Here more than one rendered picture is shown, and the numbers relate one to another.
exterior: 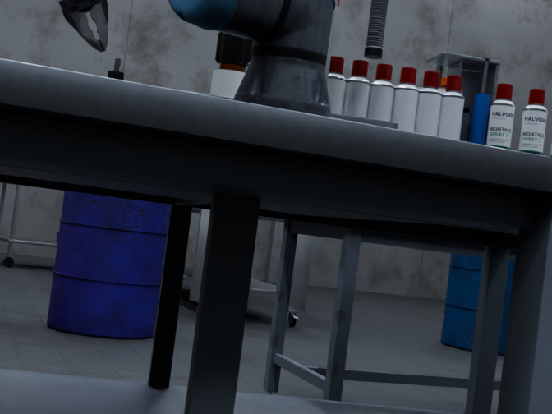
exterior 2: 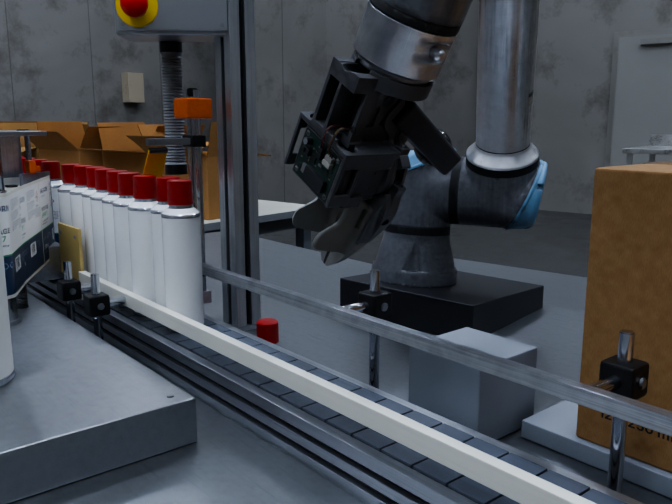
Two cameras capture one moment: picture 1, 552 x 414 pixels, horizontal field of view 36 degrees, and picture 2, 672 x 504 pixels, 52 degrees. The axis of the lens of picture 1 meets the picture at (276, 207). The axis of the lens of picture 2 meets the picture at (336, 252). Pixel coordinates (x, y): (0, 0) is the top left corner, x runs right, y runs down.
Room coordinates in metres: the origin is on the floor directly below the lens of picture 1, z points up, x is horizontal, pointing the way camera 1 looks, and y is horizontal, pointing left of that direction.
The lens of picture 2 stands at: (2.05, 0.97, 1.16)
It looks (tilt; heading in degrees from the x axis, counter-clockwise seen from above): 11 degrees down; 239
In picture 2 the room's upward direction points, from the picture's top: straight up
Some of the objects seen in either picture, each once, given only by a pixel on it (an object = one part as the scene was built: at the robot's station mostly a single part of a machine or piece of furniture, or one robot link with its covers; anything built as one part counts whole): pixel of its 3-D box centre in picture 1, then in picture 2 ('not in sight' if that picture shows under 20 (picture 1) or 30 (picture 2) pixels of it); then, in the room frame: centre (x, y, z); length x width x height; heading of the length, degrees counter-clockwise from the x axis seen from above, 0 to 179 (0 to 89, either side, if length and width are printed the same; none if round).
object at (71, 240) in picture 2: not in sight; (70, 251); (1.85, -0.27, 0.94); 0.10 x 0.01 x 0.09; 99
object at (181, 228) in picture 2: not in sight; (182, 255); (1.76, 0.07, 0.98); 0.05 x 0.05 x 0.20
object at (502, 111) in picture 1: (499, 131); (54, 214); (1.84, -0.46, 0.98); 0.05 x 0.05 x 0.20
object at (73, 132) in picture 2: not in sight; (85, 160); (1.38, -2.54, 0.97); 0.45 x 0.44 x 0.37; 23
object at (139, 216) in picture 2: not in sight; (148, 245); (1.78, -0.03, 0.98); 0.05 x 0.05 x 0.20
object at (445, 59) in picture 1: (462, 62); (2, 132); (1.93, -0.38, 1.14); 0.14 x 0.11 x 0.01; 99
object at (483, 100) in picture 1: (478, 131); not in sight; (1.88, -0.42, 0.98); 0.03 x 0.03 x 0.17
